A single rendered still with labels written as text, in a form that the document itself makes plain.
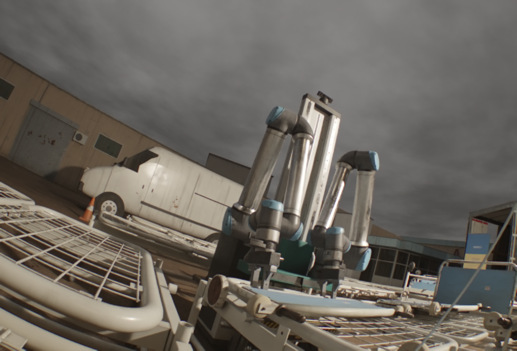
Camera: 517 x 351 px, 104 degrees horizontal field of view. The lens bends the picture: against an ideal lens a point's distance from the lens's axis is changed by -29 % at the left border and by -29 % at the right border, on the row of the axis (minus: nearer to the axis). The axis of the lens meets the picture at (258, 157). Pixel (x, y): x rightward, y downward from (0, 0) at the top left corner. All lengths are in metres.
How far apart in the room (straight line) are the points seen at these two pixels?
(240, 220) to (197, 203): 6.88
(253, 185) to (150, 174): 6.52
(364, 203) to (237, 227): 0.76
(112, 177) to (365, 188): 6.72
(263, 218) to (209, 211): 7.46
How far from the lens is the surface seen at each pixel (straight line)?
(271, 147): 1.45
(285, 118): 1.47
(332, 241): 1.37
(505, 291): 2.51
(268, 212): 1.08
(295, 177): 1.34
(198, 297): 1.27
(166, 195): 7.99
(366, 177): 1.75
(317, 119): 2.11
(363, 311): 1.12
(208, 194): 8.49
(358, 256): 1.76
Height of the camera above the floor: 0.66
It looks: 18 degrees up
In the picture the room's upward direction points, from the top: 18 degrees clockwise
